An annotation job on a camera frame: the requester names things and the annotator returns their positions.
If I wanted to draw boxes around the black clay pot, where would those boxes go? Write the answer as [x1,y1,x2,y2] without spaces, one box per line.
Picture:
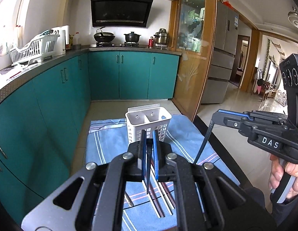
[125,32,140,43]

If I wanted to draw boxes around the steel stockpot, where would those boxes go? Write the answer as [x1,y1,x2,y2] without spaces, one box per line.
[154,28,169,45]

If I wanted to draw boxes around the black wok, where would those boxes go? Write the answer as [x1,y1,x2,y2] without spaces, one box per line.
[94,27,115,43]

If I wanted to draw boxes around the metal spoon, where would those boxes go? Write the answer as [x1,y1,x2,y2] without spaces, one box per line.
[125,192,134,207]

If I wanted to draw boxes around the wooden glass sliding door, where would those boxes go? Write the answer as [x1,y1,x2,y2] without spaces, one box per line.
[169,0,217,121]

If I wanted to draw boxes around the dark red chopstick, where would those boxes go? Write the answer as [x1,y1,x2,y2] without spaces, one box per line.
[148,182,176,218]

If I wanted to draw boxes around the white plastic utensil caddy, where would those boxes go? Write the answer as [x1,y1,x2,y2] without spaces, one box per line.
[125,104,172,144]

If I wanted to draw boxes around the teal lower cabinets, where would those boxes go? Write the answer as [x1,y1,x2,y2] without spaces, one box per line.
[0,50,180,224]

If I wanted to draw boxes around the red thermos bottle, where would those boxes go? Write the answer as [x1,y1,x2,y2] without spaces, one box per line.
[148,36,154,49]

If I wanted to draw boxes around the silver refrigerator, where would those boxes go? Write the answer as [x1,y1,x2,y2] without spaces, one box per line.
[201,2,239,104]

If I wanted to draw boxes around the black chopstick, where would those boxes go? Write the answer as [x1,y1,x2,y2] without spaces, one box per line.
[194,120,215,164]

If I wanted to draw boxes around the person's right forearm dark sleeve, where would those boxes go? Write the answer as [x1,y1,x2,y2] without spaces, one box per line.
[271,195,298,226]

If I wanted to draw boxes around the blue striped cloth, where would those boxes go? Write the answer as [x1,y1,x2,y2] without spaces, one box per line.
[86,115,240,230]

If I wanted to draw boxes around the white countertop appliance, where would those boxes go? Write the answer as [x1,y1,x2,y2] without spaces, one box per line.
[52,25,70,57]

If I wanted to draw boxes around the person's right hand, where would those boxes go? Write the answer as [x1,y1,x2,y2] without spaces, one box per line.
[268,154,298,200]

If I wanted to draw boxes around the black range hood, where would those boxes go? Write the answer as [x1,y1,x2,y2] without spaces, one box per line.
[90,0,153,28]

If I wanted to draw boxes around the white dish rack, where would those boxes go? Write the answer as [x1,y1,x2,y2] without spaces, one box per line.
[9,30,60,66]

